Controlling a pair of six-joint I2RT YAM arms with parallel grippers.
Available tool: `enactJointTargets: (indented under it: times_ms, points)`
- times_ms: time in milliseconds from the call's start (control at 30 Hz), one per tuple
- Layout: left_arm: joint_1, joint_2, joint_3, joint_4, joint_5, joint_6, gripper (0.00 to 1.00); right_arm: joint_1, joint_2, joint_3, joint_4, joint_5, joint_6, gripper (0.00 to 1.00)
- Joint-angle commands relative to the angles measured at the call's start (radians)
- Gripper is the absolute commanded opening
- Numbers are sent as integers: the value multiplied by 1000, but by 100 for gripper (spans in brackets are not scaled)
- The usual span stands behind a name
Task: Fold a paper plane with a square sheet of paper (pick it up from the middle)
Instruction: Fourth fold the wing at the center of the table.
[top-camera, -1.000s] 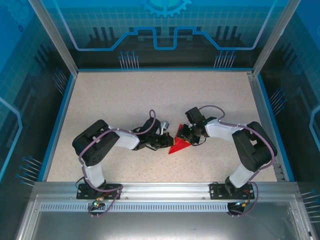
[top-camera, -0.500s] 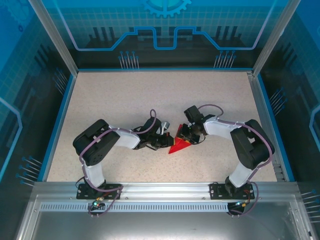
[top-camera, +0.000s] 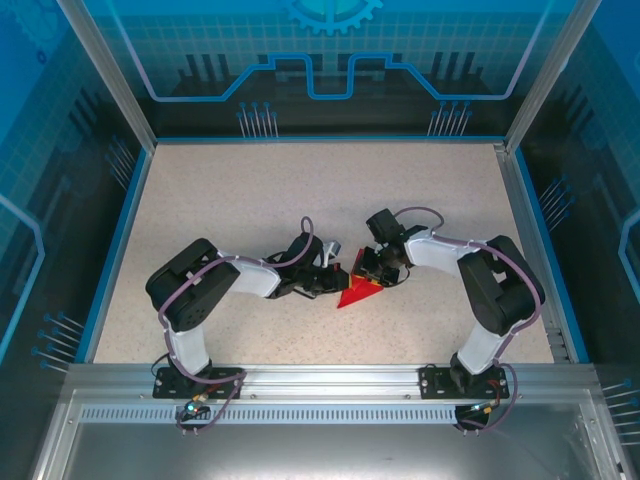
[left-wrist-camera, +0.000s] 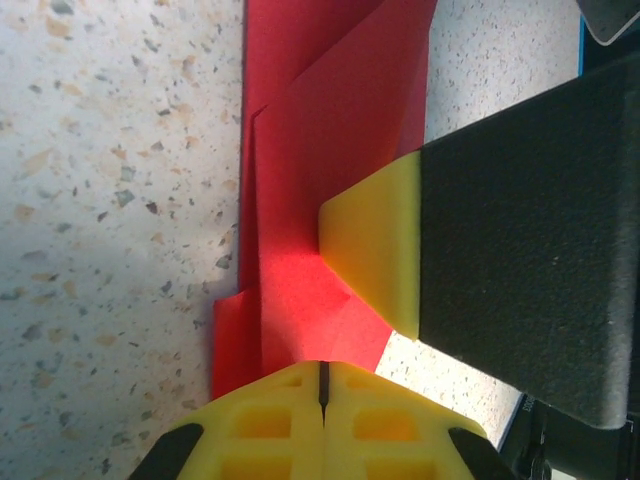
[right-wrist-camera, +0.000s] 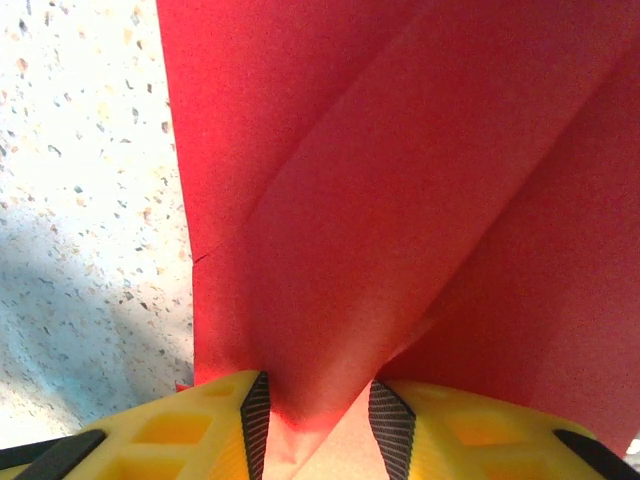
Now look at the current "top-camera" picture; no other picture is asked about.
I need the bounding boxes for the aluminium side rail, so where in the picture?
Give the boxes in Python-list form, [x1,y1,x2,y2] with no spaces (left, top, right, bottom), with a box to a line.
[493,142,574,364]

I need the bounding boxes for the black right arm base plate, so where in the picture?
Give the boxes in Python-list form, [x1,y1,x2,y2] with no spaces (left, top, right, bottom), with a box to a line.
[418,364,512,401]

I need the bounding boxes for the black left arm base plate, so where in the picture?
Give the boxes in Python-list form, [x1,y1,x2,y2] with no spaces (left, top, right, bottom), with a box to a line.
[152,365,247,401]

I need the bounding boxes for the red cloth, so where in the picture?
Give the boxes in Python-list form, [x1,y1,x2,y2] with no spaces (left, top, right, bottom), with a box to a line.
[335,247,386,311]

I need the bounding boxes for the steel sheet tray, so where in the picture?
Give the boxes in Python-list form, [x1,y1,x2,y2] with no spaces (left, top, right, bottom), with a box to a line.
[29,389,631,480]

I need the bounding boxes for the blue table edge strip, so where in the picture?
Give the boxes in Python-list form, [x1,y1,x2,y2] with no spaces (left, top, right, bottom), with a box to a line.
[510,147,592,364]
[73,147,154,364]
[149,134,507,147]

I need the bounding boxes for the aluminium mounting rail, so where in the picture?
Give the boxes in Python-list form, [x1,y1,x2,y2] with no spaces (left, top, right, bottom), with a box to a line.
[64,363,601,401]

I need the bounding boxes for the slotted aluminium cable duct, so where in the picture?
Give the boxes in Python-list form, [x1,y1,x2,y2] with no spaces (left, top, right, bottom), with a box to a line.
[77,405,599,425]

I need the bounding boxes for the aluminium frame post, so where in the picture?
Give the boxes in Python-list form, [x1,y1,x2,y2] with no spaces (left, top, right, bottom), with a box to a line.
[503,0,601,152]
[55,0,157,151]

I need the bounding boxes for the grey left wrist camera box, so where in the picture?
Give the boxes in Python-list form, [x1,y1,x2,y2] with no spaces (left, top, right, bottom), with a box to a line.
[321,240,345,267]

